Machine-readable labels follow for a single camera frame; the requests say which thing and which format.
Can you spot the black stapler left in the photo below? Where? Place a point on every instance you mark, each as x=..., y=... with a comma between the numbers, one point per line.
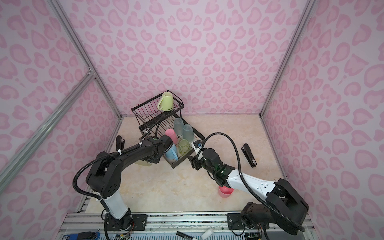
x=120, y=142

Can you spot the teal frosted tumbler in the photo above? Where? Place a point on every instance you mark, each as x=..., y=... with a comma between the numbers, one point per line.
x=188, y=133
x=178, y=126

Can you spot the black stapler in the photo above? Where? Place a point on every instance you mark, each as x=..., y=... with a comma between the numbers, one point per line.
x=120, y=142
x=249, y=155

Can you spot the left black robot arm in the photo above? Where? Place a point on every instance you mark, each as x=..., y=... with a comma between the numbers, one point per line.
x=101, y=178

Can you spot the white small bottle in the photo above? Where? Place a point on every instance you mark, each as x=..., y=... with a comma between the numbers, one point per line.
x=208, y=233

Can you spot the green transparent cup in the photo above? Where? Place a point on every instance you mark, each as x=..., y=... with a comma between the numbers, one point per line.
x=184, y=147

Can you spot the black marker pen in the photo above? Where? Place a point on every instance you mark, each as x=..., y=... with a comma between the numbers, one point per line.
x=185, y=236

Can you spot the black stapler right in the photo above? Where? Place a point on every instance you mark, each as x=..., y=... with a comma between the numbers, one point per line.
x=249, y=155

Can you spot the blue black tool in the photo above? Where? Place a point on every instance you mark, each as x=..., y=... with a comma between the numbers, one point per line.
x=82, y=236

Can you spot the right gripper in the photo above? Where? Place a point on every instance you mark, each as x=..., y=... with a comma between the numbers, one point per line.
x=194, y=162

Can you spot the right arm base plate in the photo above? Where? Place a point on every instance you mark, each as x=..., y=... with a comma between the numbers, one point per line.
x=252, y=221

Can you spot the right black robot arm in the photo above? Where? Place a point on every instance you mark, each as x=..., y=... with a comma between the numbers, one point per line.
x=277, y=202

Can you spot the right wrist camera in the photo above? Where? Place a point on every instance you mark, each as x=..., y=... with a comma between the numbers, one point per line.
x=197, y=146

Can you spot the pink cup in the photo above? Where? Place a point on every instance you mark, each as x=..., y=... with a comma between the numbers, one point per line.
x=172, y=134
x=225, y=192

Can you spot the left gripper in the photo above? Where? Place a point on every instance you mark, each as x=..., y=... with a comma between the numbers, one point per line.
x=156, y=161

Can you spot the blue mug white inside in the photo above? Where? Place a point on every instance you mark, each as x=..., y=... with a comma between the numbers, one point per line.
x=172, y=153

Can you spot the black wire dish rack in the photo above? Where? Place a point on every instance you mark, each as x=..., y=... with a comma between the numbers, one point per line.
x=154, y=123

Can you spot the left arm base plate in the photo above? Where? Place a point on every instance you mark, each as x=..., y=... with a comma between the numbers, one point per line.
x=126, y=223

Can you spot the light green mug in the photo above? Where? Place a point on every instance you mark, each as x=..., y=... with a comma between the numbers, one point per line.
x=166, y=102

